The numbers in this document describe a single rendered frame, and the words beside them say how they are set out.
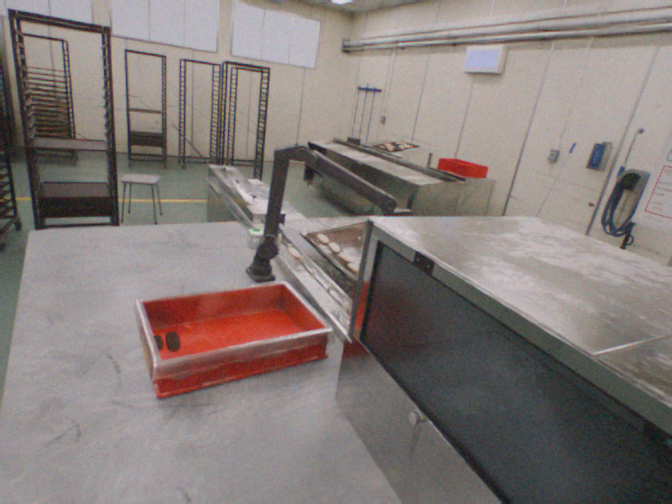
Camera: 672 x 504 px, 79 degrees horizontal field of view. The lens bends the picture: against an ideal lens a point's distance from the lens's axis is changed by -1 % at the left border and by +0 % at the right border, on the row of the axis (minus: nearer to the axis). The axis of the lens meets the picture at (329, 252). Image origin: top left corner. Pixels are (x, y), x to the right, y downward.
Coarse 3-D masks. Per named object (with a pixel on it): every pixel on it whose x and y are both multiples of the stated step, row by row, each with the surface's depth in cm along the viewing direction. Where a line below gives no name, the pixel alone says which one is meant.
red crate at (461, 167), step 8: (440, 160) 506; (448, 160) 495; (456, 160) 524; (440, 168) 507; (448, 168) 496; (456, 168) 485; (464, 168) 475; (472, 168) 473; (480, 168) 479; (488, 168) 486; (464, 176) 476; (472, 176) 478; (480, 176) 484
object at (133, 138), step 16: (128, 96) 629; (128, 112) 637; (144, 112) 649; (160, 112) 687; (128, 128) 646; (128, 144) 655; (144, 144) 675; (160, 144) 697; (128, 160) 663; (144, 160) 673; (160, 160) 684
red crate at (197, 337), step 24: (264, 312) 137; (192, 336) 119; (216, 336) 120; (240, 336) 122; (264, 336) 124; (264, 360) 107; (288, 360) 111; (312, 360) 115; (168, 384) 95; (192, 384) 98; (216, 384) 101
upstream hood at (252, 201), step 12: (216, 168) 301; (228, 168) 307; (216, 180) 286; (228, 180) 270; (240, 180) 274; (228, 192) 256; (240, 192) 244; (252, 192) 248; (240, 204) 230; (252, 204) 223; (264, 204) 227; (252, 216) 209; (264, 216) 211
